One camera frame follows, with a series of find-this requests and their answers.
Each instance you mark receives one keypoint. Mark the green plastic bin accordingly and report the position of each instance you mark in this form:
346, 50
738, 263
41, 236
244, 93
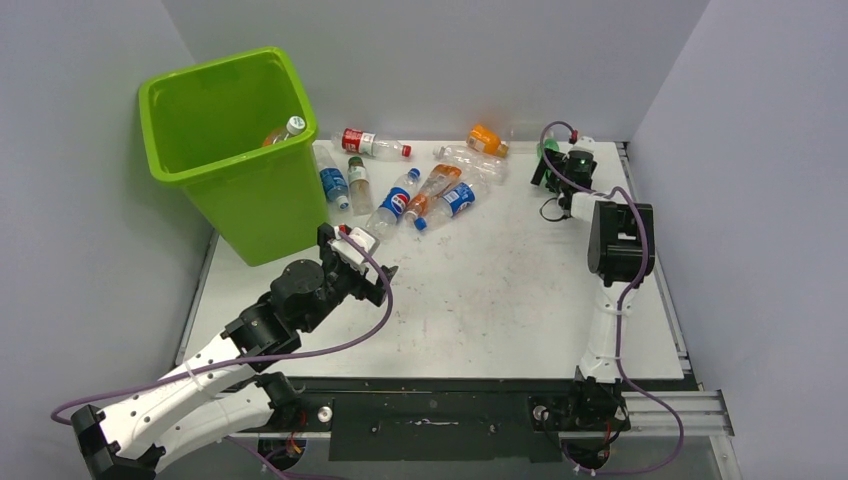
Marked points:
203, 127

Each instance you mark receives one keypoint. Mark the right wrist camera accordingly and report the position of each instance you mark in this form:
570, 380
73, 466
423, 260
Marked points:
580, 142

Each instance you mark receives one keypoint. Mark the green plastic bottle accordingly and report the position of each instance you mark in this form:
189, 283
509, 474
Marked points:
548, 147

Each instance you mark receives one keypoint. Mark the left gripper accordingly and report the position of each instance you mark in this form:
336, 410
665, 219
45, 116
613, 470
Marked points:
363, 287

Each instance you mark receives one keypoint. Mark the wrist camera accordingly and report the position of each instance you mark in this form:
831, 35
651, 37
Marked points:
353, 245
580, 142

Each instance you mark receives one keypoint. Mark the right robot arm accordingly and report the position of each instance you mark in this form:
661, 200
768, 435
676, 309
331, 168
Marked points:
621, 254

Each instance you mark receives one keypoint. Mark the orange label slim bottle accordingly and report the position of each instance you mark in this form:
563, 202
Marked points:
440, 179

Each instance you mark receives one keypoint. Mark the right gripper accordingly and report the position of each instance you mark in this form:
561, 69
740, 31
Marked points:
555, 159

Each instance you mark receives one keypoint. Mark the clear crushed bottle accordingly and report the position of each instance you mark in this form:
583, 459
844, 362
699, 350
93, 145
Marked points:
493, 168

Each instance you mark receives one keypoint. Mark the blue label blue cap bottle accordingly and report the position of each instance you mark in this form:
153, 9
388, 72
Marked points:
447, 207

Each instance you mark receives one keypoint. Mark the orange bottle at back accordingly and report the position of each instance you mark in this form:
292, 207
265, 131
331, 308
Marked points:
486, 141

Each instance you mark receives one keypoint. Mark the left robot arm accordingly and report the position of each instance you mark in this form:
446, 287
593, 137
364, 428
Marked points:
226, 387

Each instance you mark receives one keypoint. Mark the large orange tea bottle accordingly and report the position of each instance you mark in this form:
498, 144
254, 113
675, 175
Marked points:
295, 126

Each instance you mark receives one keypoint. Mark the pepsi bottle centre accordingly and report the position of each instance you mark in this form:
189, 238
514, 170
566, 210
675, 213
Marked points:
383, 222

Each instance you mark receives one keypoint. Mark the blue label bottle near bin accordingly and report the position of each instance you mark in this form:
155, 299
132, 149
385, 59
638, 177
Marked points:
334, 185

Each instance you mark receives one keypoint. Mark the aluminium table edge rail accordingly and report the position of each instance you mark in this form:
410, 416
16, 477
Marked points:
670, 311

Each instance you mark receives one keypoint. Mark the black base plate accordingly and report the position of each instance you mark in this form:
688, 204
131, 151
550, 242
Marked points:
404, 419

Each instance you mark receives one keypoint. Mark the green cap white label bottle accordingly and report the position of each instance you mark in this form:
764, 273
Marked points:
359, 187

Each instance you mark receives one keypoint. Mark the red label clear bottle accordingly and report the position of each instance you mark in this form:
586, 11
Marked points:
369, 144

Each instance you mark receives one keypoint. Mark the clear bottle at wall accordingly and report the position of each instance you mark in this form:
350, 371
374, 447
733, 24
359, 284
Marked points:
527, 130

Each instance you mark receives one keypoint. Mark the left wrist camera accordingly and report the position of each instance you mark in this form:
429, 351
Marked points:
353, 245

